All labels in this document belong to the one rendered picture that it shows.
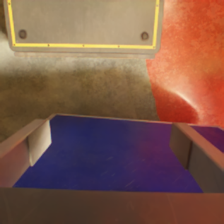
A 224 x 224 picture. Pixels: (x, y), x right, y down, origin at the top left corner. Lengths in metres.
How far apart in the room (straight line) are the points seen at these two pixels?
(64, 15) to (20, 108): 0.76
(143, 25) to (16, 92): 0.94
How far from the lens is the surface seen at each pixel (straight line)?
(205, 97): 1.29
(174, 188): 0.52
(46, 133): 0.16
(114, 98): 1.13
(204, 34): 1.25
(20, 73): 1.28
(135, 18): 0.81
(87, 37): 0.80
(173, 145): 0.17
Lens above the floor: 1.10
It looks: 74 degrees down
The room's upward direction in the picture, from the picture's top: 177 degrees counter-clockwise
